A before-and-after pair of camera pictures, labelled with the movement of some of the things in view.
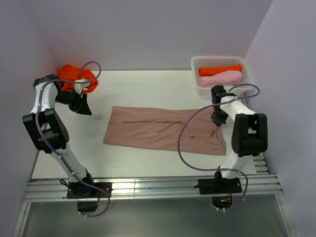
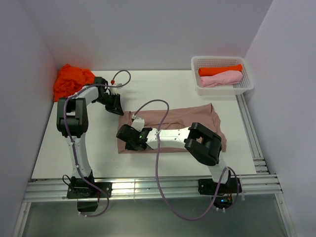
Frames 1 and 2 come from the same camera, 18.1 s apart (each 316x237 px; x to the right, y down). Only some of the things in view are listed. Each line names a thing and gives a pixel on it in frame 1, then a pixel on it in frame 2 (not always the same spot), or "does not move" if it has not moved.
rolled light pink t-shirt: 221,79 does not move
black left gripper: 81,105 -> 116,107
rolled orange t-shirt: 207,71 does not move
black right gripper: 218,121 -> 129,146
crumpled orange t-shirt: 66,72 does not move
